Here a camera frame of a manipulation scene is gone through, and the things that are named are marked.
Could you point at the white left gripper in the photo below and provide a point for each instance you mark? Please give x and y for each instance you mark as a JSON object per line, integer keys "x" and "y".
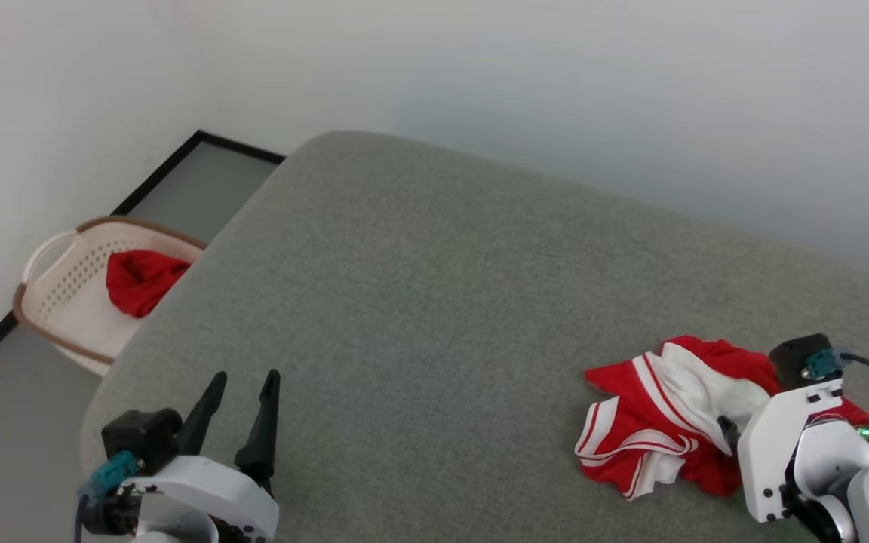
{"x": 208, "y": 486}

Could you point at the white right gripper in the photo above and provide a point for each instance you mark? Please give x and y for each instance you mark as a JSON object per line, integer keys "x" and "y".
{"x": 770, "y": 452}

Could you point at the red and white garment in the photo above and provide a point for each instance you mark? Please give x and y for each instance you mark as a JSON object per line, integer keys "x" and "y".
{"x": 653, "y": 422}

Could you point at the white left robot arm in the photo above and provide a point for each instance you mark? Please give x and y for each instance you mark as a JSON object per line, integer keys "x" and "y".
{"x": 178, "y": 529}

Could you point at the red cloth in basket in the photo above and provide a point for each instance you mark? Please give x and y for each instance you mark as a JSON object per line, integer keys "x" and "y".
{"x": 140, "y": 283}

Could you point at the cream perforated laundry basket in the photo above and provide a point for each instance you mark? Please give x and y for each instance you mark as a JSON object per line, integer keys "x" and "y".
{"x": 72, "y": 294}

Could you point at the grey fabric sofa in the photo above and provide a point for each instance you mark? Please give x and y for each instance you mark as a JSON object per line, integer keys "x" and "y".
{"x": 434, "y": 302}

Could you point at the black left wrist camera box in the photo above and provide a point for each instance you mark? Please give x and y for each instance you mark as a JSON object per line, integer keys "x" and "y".
{"x": 140, "y": 437}

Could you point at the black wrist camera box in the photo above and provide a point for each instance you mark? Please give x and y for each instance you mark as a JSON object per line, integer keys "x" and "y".
{"x": 140, "y": 437}
{"x": 793, "y": 358}

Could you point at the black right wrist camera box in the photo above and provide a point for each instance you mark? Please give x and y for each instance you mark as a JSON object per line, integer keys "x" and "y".
{"x": 793, "y": 358}

